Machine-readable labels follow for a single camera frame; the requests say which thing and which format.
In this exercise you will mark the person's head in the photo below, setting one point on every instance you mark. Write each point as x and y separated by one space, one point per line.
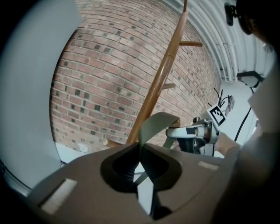
256 22

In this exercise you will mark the white wall socket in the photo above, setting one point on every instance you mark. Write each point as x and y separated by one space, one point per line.
82 148

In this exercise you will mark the person's beige shirt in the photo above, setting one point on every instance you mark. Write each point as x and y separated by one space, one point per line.
262 153

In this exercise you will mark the wooden coat rack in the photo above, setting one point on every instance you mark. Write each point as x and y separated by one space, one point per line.
163 67

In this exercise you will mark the white metal cabinet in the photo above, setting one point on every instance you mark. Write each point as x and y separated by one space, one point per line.
26 87

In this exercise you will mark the white ceiling pipes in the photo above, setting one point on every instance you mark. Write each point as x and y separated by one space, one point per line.
227 61

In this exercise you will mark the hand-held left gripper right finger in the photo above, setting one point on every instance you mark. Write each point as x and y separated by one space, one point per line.
192 181

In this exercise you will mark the person's right forearm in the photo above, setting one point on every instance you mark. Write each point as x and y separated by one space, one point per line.
227 144

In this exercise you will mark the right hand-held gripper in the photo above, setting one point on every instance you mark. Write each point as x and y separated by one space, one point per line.
211 133

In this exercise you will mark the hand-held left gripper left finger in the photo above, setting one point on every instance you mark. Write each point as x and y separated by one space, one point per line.
87 188

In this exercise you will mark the black and white wall lamp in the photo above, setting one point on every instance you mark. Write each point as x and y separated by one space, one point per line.
250 78

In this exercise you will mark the black head-mounted camera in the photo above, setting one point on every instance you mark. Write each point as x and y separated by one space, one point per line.
230 13

